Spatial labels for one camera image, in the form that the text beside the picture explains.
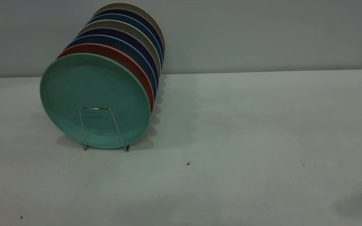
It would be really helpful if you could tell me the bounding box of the green round plate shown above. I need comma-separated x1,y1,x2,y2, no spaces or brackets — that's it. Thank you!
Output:
40,53,151,149

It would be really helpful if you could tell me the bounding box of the pink round plate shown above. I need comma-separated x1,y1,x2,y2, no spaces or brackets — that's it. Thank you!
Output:
56,43,154,113

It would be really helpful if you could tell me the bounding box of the dark navy plate lilac rim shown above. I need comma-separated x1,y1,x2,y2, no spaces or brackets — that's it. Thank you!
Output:
77,27,160,90
92,8,165,60

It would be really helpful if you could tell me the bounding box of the blue plate light rim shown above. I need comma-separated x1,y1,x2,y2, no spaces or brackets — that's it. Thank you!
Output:
65,34,158,100

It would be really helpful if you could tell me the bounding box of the teal blue round plate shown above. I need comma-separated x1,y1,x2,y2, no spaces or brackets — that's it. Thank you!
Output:
86,13,164,68

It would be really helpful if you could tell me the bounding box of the beige round plate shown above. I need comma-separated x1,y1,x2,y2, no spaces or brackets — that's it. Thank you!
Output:
93,3,166,55
77,19,162,79

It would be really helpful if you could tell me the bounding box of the metal wire plate rack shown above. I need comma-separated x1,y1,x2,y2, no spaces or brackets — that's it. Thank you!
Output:
79,107,130,153

